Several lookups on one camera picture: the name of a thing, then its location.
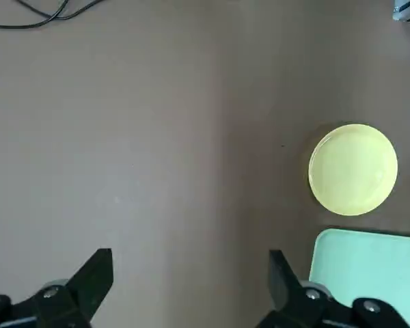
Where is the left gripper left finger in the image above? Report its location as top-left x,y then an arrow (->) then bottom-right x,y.
0,248 -> 115,328

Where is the aluminium frame post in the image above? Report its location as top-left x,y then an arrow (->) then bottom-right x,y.
392,0 -> 410,24

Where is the black desk cable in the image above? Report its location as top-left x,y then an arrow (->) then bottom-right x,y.
0,0 -> 103,29

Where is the yellow round plate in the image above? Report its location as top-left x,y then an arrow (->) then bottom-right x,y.
307,123 -> 399,217

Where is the green rectangular tray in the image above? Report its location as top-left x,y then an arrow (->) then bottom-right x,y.
308,228 -> 410,328

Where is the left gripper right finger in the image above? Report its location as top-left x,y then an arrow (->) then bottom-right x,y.
256,249 -> 410,328

